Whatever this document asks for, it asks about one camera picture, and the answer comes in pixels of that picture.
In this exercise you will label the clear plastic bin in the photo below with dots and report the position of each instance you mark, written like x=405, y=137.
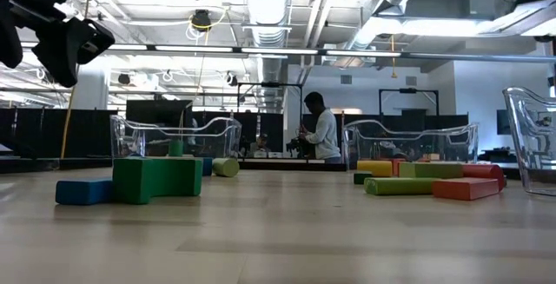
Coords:
x=130, y=140
x=521, y=145
x=456, y=145

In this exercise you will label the blue bar block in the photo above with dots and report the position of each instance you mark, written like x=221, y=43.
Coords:
x=82, y=190

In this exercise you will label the coral bar block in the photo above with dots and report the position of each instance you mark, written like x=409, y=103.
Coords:
x=465, y=187

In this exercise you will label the red cylinder block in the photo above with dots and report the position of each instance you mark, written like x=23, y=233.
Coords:
x=484, y=172

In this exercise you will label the person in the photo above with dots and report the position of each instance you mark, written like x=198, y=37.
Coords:
x=544, y=121
x=323, y=130
x=261, y=143

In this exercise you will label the black ceiling dome fixture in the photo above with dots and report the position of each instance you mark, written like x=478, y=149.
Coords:
x=201, y=20

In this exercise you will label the black robot device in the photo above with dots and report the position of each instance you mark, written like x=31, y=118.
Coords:
x=295, y=146

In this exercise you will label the light green cylinder block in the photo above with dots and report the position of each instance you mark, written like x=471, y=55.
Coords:
x=226, y=167

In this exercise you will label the black aluminium table frame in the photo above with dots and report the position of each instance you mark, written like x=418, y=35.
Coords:
x=304, y=167

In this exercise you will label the dark wall screen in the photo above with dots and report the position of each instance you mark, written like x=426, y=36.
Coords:
x=503, y=121

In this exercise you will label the green arch block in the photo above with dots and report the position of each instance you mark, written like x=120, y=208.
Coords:
x=156, y=180

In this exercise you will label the black partition screen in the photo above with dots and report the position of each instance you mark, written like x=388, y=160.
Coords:
x=43, y=132

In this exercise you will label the light green bar block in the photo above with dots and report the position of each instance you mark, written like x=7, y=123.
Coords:
x=397, y=186

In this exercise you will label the black gantry frame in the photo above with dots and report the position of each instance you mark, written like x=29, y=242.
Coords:
x=269, y=84
x=408, y=90

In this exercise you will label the long led light bar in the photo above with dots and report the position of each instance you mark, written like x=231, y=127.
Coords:
x=278, y=50

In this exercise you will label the yellow cylinder block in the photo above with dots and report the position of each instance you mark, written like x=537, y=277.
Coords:
x=375, y=168

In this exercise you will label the grey rectangular air duct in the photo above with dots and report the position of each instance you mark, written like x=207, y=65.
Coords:
x=447, y=6

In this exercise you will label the coral rectangular block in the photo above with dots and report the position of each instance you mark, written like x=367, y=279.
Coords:
x=396, y=167

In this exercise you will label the light green rectangular block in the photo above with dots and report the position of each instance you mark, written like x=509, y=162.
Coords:
x=430, y=169

